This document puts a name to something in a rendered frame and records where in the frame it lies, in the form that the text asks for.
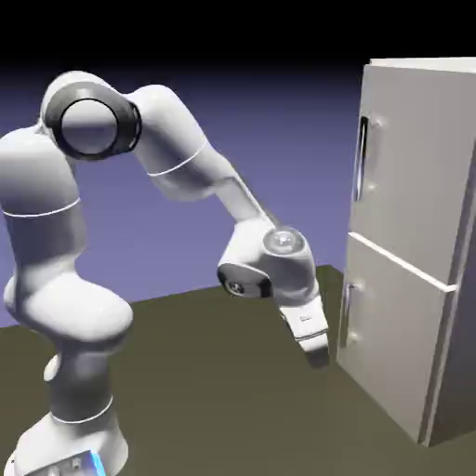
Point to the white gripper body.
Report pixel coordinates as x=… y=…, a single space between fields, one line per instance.
x=308 y=324

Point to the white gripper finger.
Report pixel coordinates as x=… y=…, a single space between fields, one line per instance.
x=319 y=357

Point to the pale grey cabinet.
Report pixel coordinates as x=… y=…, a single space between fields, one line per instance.
x=409 y=238

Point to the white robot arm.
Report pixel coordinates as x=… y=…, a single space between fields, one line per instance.
x=156 y=145

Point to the short pale grey cabinet door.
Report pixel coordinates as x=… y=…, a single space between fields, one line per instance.
x=390 y=327

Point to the tall pale grey cabinet door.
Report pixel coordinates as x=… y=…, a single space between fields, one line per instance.
x=409 y=174

